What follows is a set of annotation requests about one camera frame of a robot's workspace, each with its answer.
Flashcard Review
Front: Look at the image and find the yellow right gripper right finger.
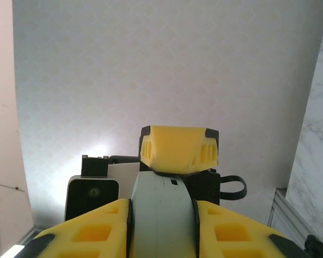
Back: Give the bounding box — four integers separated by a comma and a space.
191, 199, 312, 258

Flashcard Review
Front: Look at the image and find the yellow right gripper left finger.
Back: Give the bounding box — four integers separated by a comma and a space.
23, 198, 135, 258

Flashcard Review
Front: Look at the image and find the mint green earbud charging case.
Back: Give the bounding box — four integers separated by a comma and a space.
128, 169, 199, 258

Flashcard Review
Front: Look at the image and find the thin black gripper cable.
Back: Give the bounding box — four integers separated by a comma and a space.
220, 174, 248, 202

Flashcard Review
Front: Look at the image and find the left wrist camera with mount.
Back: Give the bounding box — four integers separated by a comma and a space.
64, 154, 141, 223

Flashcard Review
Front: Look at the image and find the aluminium table side rail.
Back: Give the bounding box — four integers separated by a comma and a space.
266, 187, 317, 244

